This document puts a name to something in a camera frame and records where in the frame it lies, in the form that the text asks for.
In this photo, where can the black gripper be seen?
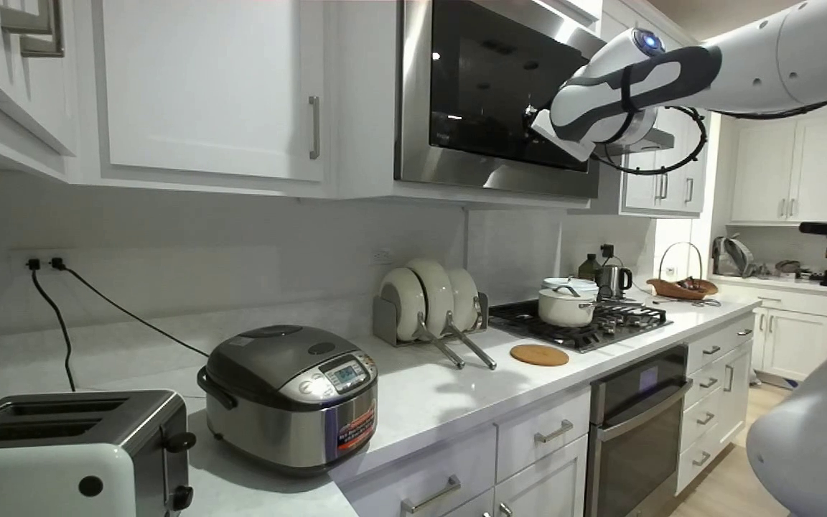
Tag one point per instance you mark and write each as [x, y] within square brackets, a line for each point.
[540, 119]

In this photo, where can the black glass microwave door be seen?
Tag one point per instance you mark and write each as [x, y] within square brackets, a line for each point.
[488, 88]

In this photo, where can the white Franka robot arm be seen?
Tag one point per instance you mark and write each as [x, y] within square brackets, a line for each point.
[767, 68]

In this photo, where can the white upper cabinet beside microwave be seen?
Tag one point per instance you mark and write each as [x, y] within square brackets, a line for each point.
[645, 192]

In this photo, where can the stainless steel microwave body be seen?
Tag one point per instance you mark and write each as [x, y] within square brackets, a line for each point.
[415, 116]

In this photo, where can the white upper cabinet single door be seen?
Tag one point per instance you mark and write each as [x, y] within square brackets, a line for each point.
[202, 97]

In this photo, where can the dark bottle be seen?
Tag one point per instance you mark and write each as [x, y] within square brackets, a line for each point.
[590, 269]

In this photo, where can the dark metal kettle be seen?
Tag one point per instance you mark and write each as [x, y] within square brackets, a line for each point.
[613, 278]

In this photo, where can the white pot with lid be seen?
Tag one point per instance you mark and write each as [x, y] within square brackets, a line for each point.
[567, 307]

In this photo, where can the cream frying pan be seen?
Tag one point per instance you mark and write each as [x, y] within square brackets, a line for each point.
[438, 289]
[399, 304]

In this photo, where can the black gas stove top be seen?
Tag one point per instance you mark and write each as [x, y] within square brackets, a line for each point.
[614, 322]

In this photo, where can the round cork trivet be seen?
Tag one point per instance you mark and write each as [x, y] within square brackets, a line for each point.
[537, 355]

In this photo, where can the white plates in rack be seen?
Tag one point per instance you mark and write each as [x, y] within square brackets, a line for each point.
[385, 320]

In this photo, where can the white upper kitchen cabinets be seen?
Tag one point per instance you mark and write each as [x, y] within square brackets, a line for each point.
[797, 163]

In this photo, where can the white narrow drawer stack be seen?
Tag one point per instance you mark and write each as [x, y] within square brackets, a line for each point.
[715, 403]

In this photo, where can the white lower sink cabinet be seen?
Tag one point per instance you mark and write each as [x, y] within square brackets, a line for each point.
[797, 334]

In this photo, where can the stainless steel oven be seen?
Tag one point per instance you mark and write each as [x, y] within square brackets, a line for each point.
[633, 449]

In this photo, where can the white lower cabinet with drawers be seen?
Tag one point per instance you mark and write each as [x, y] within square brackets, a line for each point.
[528, 479]

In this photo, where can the stainless steel rice cooker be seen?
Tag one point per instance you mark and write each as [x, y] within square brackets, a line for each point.
[279, 403]

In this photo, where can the silver toaster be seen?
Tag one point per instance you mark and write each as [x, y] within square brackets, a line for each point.
[50, 462]

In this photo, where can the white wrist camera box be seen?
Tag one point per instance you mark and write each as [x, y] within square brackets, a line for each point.
[567, 142]

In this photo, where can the white wall outlet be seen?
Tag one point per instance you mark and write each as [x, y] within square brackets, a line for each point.
[20, 255]

